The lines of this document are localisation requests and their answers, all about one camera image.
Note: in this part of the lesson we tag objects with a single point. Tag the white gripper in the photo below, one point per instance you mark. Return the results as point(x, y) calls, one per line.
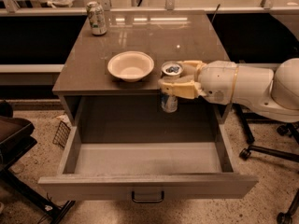
point(218, 79)

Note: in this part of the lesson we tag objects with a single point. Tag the redbull can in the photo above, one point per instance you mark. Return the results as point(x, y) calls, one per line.
point(170, 70)

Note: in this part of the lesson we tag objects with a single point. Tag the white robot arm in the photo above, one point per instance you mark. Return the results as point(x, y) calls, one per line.
point(268, 92)

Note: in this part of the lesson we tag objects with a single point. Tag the grey drawer cabinet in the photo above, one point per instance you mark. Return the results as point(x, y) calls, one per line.
point(163, 35)

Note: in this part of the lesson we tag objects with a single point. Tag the open top drawer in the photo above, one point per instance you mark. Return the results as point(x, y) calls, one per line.
point(121, 144)

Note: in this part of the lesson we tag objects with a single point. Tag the green white soda can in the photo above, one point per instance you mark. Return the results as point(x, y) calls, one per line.
point(96, 18)

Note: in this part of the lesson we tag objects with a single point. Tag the white bowl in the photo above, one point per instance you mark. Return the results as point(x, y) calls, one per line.
point(130, 66)

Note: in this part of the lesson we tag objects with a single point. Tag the black office chair base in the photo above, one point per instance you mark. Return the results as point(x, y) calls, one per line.
point(292, 130)

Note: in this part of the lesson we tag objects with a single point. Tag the black drawer handle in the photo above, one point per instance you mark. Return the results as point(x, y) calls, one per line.
point(147, 197)

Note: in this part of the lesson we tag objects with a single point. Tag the wire mesh basket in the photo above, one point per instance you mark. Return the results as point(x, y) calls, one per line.
point(61, 135)

